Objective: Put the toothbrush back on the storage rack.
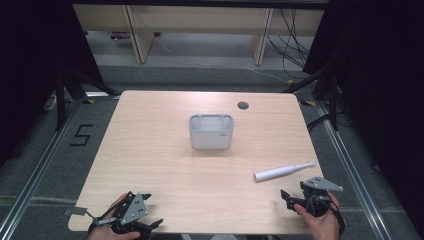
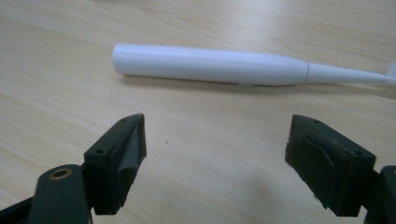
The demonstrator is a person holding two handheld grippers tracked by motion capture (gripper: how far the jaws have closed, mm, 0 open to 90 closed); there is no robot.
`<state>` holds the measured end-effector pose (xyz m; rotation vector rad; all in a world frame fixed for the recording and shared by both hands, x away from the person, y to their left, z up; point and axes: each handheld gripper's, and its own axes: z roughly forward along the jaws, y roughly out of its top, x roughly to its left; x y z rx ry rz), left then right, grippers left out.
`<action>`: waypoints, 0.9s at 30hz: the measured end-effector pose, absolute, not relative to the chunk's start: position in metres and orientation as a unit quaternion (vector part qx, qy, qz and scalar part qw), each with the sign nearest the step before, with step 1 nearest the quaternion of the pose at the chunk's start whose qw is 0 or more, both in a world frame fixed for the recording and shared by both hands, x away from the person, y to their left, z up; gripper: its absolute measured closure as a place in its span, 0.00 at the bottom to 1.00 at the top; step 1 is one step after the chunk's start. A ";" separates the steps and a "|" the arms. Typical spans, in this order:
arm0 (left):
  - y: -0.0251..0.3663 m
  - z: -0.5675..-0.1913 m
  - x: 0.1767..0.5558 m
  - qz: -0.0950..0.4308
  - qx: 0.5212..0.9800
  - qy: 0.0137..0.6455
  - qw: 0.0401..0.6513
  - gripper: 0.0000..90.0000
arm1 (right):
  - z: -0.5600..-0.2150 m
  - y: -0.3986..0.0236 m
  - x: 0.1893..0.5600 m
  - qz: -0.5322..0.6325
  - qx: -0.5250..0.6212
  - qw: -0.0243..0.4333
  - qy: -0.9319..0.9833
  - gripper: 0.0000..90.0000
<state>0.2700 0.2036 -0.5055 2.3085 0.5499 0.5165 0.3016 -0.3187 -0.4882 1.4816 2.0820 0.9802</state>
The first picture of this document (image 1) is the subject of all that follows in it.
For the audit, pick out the yellow black tape piece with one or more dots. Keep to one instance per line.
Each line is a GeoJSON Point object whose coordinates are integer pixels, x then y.
{"type": "Point", "coordinates": [88, 101]}
{"type": "Point", "coordinates": [308, 103]}

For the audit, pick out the white compartment storage box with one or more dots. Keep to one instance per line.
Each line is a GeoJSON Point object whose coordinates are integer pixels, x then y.
{"type": "Point", "coordinates": [210, 138]}

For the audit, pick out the black metal stand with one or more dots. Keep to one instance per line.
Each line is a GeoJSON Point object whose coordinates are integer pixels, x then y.
{"type": "Point", "coordinates": [60, 100]}
{"type": "Point", "coordinates": [333, 100]}

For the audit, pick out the beige wooden desk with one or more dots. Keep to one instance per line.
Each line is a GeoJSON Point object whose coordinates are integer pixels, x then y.
{"type": "Point", "coordinates": [200, 20]}

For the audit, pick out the person's left hand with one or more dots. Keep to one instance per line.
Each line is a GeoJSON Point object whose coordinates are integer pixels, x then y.
{"type": "Point", "coordinates": [103, 234]}

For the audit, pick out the white electric toothbrush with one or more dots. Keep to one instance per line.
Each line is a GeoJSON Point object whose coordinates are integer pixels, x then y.
{"type": "Point", "coordinates": [276, 172]}

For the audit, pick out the metal floor rail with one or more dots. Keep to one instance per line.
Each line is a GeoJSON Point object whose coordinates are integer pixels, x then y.
{"type": "Point", "coordinates": [350, 166]}
{"type": "Point", "coordinates": [36, 170]}

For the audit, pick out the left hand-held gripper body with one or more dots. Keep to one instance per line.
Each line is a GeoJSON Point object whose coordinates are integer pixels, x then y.
{"type": "Point", "coordinates": [133, 208]}

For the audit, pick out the black curtain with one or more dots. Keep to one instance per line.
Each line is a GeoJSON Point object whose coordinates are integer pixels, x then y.
{"type": "Point", "coordinates": [30, 66]}
{"type": "Point", "coordinates": [383, 83]}

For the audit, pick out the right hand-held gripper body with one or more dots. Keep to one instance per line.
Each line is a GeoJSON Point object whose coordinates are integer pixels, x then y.
{"type": "Point", "coordinates": [318, 196]}

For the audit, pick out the round grey table grommet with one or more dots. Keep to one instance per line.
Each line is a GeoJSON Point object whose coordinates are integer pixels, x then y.
{"type": "Point", "coordinates": [243, 105]}

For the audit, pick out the person's right hand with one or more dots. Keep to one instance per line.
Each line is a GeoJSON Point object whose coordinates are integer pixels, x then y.
{"type": "Point", "coordinates": [321, 226]}

